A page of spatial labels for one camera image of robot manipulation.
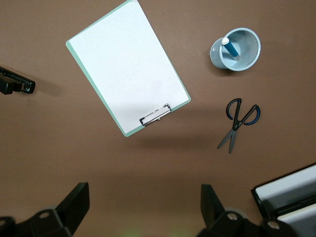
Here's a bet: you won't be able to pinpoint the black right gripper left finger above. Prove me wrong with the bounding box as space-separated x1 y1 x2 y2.
0 182 90 237

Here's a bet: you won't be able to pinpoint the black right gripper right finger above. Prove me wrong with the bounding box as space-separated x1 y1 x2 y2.
196 184 306 237

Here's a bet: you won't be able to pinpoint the blue marker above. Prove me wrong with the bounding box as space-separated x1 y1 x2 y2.
221 37 240 61

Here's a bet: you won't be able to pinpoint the black document tray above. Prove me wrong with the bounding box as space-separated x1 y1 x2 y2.
250 162 316 237

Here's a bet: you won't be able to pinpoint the white paper stack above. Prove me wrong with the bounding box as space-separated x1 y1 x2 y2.
277 204 316 237
255 164 316 210

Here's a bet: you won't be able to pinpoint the metal clipboard clip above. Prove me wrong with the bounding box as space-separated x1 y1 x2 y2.
139 103 172 127

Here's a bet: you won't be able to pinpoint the green clipboard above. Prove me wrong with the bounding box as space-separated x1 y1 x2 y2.
65 0 192 138

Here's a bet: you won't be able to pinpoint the black stapler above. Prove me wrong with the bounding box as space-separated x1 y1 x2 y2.
0 65 37 96

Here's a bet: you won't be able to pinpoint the white paper sheet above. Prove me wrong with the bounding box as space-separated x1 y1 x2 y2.
68 0 190 134

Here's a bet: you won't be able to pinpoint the light blue mesh pen cup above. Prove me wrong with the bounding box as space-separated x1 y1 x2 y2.
209 27 262 72

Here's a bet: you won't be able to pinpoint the black handled scissors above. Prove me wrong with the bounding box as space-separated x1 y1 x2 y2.
217 98 261 154

